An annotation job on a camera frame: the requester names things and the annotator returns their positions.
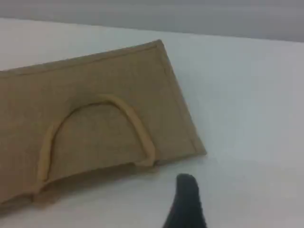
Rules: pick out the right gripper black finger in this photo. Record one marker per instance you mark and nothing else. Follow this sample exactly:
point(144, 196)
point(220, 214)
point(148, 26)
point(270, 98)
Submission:
point(186, 204)

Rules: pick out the brown jute tote bag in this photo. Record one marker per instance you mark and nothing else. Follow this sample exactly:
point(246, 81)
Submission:
point(95, 133)

